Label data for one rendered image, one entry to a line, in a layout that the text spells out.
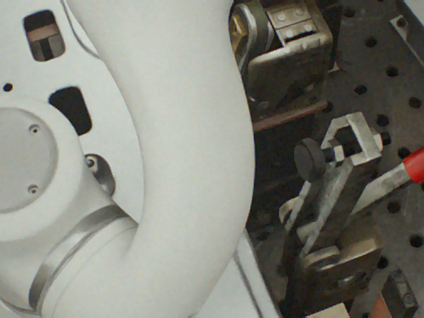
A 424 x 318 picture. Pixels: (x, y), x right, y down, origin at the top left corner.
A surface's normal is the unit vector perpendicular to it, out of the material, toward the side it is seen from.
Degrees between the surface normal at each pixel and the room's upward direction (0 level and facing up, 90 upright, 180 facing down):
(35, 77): 0
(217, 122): 59
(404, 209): 0
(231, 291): 0
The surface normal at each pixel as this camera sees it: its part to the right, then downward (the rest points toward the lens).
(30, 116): 0.07, -0.56
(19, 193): 0.02, -0.34
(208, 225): 0.66, 0.33
